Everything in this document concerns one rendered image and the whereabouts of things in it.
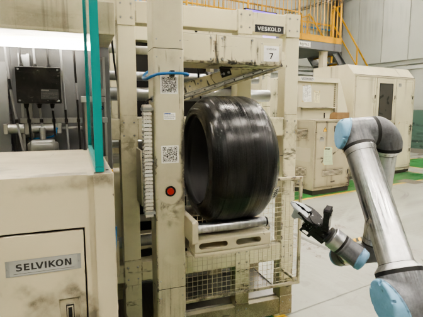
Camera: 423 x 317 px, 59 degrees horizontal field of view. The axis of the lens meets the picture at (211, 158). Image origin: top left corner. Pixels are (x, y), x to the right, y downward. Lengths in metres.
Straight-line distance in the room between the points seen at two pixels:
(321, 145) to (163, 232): 4.93
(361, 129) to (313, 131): 4.76
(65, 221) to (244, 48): 1.39
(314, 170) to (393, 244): 5.01
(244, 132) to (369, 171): 0.49
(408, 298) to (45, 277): 1.00
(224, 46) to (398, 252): 1.22
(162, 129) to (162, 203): 0.31
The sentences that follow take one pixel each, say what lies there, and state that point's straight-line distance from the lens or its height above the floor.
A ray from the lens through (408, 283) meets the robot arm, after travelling 1.32.
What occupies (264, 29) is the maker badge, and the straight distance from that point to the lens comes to 2.41.
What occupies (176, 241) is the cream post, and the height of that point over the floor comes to 0.84.
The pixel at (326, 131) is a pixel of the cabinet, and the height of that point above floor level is 1.05.
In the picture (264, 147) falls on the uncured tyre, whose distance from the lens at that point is 1.51.
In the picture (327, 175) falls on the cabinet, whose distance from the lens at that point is 6.52.
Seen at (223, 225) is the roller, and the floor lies 0.91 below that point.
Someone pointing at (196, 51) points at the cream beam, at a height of 1.69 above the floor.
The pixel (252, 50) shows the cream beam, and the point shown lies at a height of 1.71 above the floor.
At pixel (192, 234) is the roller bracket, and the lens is 1.56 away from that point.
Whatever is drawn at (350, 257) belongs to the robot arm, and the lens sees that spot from 1.64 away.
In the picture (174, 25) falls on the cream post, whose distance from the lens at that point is 1.61.
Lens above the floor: 1.41
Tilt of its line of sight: 7 degrees down
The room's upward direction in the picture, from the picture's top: straight up
